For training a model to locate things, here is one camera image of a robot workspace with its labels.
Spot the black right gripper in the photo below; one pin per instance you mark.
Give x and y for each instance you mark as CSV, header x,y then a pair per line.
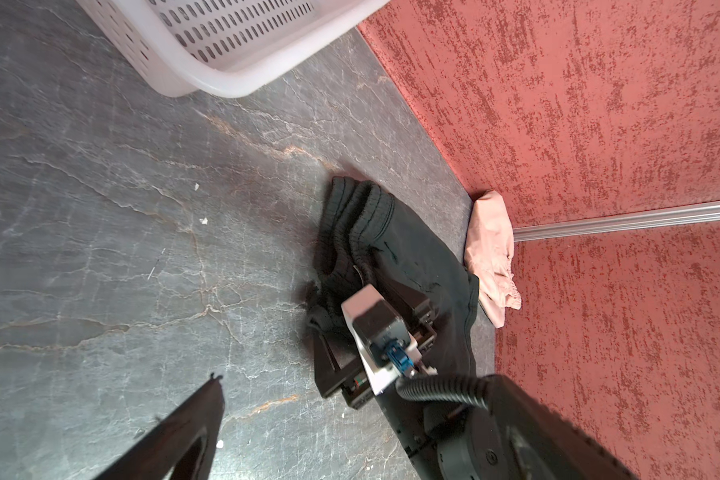
x,y
331,377

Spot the pink drawstring shorts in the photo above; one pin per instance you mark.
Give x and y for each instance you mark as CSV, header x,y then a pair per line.
x,y
488,254

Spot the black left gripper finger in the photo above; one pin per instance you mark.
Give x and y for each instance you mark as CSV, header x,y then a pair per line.
x,y
182,445

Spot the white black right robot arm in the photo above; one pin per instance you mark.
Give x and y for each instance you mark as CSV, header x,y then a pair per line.
x,y
514,438

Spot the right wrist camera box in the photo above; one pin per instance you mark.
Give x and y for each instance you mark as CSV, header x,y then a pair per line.
x,y
392,329

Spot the aluminium right corner post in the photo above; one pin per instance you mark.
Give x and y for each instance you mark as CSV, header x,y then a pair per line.
x,y
666,217

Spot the black shorts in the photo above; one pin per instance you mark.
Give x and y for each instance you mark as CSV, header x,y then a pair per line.
x,y
367,236

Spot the white perforated plastic basket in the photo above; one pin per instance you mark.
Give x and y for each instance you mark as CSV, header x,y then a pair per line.
x,y
227,48

